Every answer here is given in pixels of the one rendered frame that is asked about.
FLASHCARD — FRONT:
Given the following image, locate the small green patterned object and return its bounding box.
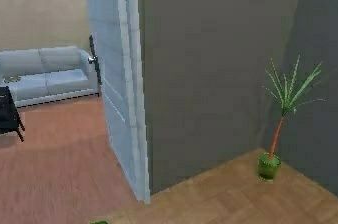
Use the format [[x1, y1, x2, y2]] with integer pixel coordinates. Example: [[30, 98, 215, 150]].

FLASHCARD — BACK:
[[2, 75, 22, 84]]

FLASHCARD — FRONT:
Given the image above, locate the palm house plant green pot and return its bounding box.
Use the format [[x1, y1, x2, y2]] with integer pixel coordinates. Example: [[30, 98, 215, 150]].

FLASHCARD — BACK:
[[256, 55, 327, 183]]

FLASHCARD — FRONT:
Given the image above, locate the black door handle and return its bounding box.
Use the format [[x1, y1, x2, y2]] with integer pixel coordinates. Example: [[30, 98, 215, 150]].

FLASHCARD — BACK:
[[87, 34, 103, 86]]

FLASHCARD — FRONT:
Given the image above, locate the pale blue room door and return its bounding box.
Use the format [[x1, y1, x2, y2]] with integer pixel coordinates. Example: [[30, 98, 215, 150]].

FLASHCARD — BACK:
[[86, 0, 151, 205]]

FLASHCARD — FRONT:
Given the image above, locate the light grey sofa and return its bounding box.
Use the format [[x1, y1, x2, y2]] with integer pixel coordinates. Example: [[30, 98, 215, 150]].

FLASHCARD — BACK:
[[0, 45, 101, 108]]

